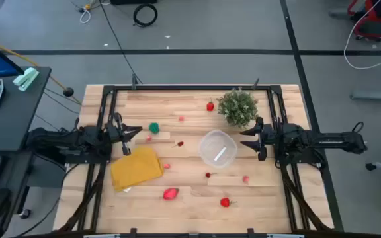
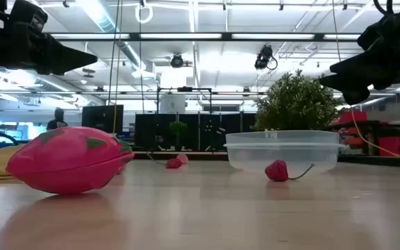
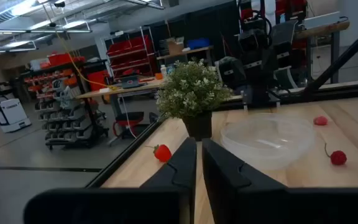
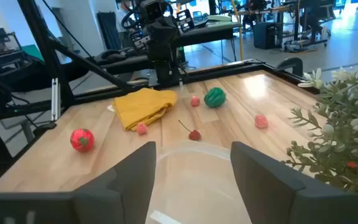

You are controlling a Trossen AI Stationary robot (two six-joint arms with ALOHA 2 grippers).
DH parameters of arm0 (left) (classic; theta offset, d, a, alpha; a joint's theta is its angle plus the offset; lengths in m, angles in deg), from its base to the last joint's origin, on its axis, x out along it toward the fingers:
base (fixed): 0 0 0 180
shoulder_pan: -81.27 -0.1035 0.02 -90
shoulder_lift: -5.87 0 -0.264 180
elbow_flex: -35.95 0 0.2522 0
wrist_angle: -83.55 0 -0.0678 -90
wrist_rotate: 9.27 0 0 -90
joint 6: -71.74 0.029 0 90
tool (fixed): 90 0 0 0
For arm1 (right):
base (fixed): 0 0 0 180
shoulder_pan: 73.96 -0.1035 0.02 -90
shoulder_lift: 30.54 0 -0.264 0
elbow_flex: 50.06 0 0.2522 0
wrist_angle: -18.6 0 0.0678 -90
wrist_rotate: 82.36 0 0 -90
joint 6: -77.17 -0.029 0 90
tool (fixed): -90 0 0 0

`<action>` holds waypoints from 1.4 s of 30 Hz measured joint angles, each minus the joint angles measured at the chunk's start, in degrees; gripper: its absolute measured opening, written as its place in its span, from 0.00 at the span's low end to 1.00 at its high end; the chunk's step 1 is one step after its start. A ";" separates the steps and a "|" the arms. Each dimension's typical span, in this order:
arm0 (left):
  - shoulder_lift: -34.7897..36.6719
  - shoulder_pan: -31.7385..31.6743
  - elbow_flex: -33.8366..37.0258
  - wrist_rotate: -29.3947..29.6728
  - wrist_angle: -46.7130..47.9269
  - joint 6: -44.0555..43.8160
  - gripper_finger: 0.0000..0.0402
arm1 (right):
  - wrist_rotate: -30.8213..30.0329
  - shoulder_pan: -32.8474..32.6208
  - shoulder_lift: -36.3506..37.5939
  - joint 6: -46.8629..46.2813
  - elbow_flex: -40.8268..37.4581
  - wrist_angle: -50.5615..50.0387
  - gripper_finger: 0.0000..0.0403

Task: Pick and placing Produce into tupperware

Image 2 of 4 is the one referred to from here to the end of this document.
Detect pink toy dragon fruit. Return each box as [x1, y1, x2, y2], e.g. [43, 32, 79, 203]
[5, 125, 135, 195]

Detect black ceiling camera with cable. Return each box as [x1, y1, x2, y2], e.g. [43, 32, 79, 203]
[254, 44, 279, 71]

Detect red toolbox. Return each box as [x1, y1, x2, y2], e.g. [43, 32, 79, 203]
[376, 136, 400, 157]

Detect green artificial bush plant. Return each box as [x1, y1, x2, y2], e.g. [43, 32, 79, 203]
[251, 68, 342, 132]

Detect black monitor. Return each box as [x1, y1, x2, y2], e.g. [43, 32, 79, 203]
[81, 104, 124, 135]

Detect black overhead light beam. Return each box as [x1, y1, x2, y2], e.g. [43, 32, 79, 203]
[45, 32, 363, 43]

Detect small red box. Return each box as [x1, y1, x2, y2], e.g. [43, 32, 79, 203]
[335, 110, 368, 124]

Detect white cylindrical tank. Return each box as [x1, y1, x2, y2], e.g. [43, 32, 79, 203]
[159, 94, 187, 115]

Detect yellow cable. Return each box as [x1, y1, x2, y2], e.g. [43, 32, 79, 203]
[351, 109, 400, 158]

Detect small background potted plant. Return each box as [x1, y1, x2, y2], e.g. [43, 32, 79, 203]
[169, 121, 189, 151]

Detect silver ceiling duct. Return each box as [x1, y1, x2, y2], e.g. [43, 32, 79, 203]
[76, 0, 149, 72]

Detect black partition panels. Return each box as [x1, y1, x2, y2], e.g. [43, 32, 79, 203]
[134, 112, 258, 152]

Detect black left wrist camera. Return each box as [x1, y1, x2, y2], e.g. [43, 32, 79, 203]
[0, 0, 49, 34]

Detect round black ceiling camera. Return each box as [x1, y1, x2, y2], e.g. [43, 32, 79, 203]
[170, 53, 185, 69]

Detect thin dark hanging cable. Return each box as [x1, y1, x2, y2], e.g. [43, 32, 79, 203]
[107, 0, 122, 105]

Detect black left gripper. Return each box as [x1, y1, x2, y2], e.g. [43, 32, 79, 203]
[0, 27, 99, 76]

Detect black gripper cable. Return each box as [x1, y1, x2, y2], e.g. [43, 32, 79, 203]
[373, 0, 396, 17]

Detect red cherry toy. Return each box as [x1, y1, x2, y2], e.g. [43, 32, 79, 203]
[265, 159, 315, 183]

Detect person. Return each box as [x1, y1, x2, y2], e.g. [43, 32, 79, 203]
[46, 106, 69, 131]

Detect clear plastic tupperware container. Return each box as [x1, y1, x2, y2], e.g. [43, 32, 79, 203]
[223, 130, 347, 174]

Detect black gantry frame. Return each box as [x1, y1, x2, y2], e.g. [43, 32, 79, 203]
[156, 86, 214, 152]

